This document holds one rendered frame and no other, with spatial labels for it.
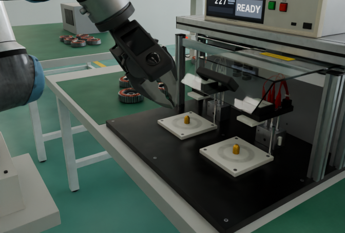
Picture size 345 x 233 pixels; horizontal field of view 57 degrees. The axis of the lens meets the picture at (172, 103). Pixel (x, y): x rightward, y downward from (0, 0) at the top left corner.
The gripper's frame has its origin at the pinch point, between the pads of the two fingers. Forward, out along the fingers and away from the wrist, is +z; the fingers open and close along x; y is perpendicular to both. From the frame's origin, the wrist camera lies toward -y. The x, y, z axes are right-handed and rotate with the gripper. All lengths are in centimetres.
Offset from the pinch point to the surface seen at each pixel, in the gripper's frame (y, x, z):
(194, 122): 35.4, -9.3, 33.8
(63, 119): 121, 36, 40
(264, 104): 11.7, -24.2, 26.3
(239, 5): 30.1, -39.0, 5.7
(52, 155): 174, 68, 80
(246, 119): 12.7, -17.8, 27.2
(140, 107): 64, 1, 32
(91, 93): 90, 14, 24
